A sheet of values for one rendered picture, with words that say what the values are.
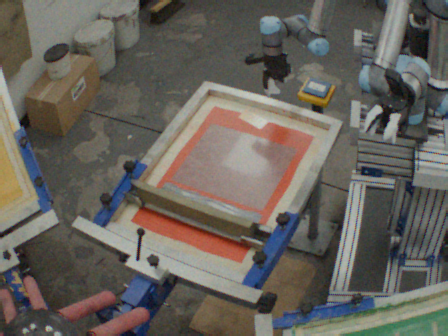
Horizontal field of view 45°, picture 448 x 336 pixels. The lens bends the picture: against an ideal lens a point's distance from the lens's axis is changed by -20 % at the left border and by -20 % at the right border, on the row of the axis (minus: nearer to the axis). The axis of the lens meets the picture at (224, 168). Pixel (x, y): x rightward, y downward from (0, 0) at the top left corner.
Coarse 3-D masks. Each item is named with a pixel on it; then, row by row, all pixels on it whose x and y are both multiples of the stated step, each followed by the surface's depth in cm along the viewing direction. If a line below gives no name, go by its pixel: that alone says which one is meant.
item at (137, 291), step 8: (136, 280) 187; (144, 280) 187; (128, 288) 185; (136, 288) 185; (144, 288) 184; (128, 296) 182; (136, 296) 182; (144, 296) 183; (128, 304) 181; (136, 304) 180; (144, 304) 185
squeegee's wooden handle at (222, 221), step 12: (144, 192) 211; (156, 192) 208; (168, 192) 208; (156, 204) 212; (168, 204) 208; (180, 204) 205; (192, 204) 204; (192, 216) 207; (204, 216) 203; (216, 216) 200; (228, 216) 200; (216, 228) 205; (228, 228) 202; (240, 228) 199; (252, 228) 199
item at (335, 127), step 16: (208, 96) 254; (224, 96) 251; (240, 96) 248; (256, 96) 247; (192, 112) 246; (272, 112) 245; (288, 112) 241; (304, 112) 239; (176, 128) 238; (336, 128) 232; (160, 144) 233; (144, 160) 228; (320, 160) 222; (144, 176) 226; (304, 192) 213; (288, 208) 209; (112, 224) 209; (144, 240) 204; (176, 256) 199; (192, 256) 199; (208, 272) 194; (224, 272) 194
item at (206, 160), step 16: (224, 112) 247; (208, 128) 242; (224, 128) 241; (240, 128) 241; (256, 128) 240; (192, 144) 237; (208, 144) 236; (224, 144) 236; (240, 144) 235; (176, 160) 232; (192, 160) 231; (208, 160) 231; (224, 160) 230; (176, 176) 227; (192, 176) 226; (208, 176) 226; (224, 176) 225; (208, 192) 221; (144, 208) 218; (144, 224) 213; (160, 224) 213; (176, 224) 212
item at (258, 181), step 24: (264, 144) 234; (288, 144) 233; (240, 168) 227; (264, 168) 226; (288, 168) 225; (216, 192) 221; (240, 192) 220; (264, 192) 219; (264, 216) 212; (192, 240) 208; (216, 240) 207
